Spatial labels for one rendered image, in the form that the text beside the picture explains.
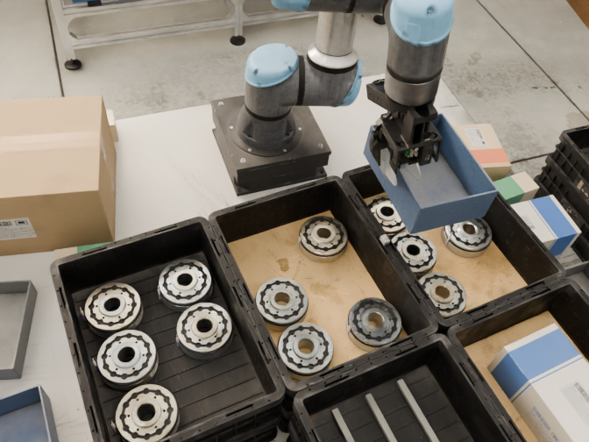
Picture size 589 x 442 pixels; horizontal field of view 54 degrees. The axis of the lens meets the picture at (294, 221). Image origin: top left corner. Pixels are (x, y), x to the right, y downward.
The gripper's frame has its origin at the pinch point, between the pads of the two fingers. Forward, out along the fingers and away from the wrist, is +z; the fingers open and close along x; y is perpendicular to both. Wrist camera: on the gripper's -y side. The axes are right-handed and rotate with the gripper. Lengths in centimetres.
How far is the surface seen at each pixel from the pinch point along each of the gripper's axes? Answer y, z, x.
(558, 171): -37, 76, 82
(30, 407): 7, 31, -75
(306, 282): 1.5, 26.7, -17.2
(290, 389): 25.5, 15.2, -27.3
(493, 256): 5.7, 32.3, 24.0
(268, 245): -9.3, 26.1, -22.0
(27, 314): -12, 29, -74
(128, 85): -171, 106, -53
